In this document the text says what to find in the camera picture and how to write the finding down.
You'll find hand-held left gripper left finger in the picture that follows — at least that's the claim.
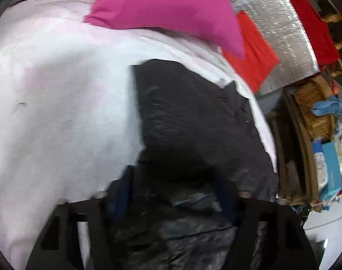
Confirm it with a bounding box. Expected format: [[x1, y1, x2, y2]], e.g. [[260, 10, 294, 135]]
[[26, 166, 135, 270]]

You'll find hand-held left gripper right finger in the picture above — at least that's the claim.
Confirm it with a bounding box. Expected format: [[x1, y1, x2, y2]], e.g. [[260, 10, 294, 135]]
[[213, 174, 319, 270]]

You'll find black plaid garment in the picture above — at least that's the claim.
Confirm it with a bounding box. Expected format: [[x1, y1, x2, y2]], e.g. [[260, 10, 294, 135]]
[[106, 58, 280, 270]]

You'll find blue cardboard box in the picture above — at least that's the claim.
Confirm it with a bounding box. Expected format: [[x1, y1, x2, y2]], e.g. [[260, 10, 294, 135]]
[[312, 140, 342, 201]]

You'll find pale pink textured blanket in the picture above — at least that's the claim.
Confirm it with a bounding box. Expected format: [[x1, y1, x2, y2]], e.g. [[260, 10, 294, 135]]
[[0, 0, 278, 270]]

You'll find wicker basket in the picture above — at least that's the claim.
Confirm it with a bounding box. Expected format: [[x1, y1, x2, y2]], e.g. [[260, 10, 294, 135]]
[[293, 79, 339, 140]]

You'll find light blue cloth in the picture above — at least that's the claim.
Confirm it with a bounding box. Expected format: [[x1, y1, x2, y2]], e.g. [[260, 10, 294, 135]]
[[312, 96, 342, 116]]

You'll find red pillow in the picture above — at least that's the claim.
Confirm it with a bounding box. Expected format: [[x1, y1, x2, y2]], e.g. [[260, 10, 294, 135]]
[[222, 10, 281, 93]]

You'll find silver foil mat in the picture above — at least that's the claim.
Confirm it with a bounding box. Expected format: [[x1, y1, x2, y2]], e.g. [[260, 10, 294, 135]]
[[217, 0, 321, 96]]

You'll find dark red cloth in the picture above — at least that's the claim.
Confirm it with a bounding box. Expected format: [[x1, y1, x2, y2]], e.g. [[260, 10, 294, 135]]
[[274, 0, 340, 66]]

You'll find magenta pillow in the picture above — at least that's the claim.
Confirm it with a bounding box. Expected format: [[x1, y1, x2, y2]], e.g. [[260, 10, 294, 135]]
[[84, 0, 246, 59]]

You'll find wooden shelf frame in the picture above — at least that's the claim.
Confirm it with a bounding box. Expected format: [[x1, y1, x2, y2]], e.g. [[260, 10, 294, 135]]
[[268, 76, 331, 211]]

